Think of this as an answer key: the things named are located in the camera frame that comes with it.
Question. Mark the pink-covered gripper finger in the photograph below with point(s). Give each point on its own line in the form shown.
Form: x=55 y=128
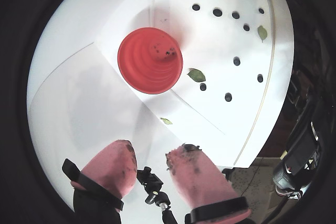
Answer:
x=110 y=171
x=199 y=176

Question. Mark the red collapsible silicone cup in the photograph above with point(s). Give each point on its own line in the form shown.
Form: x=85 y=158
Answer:
x=141 y=72

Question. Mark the small pale green leaf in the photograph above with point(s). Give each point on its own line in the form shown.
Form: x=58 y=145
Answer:
x=166 y=121

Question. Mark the large dark green leaf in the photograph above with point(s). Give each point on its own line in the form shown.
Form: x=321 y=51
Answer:
x=196 y=75

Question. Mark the oval green leaf with stem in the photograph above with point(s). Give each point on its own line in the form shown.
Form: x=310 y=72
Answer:
x=262 y=32

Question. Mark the black camera tripod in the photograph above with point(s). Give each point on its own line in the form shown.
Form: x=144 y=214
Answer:
x=153 y=182

